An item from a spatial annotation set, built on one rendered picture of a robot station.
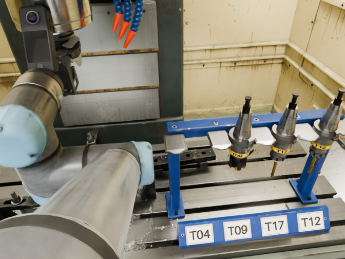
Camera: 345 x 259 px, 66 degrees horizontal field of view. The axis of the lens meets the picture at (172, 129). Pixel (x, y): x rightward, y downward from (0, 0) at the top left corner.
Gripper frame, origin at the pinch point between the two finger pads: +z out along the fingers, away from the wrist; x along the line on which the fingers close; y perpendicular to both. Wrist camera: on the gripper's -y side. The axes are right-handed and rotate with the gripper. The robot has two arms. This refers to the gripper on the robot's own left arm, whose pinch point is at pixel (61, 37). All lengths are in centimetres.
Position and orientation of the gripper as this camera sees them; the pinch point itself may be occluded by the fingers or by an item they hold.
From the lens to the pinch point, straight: 68.7
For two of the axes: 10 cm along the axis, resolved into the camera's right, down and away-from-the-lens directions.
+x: 9.9, -0.9, 0.7
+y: 0.2, 7.8, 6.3
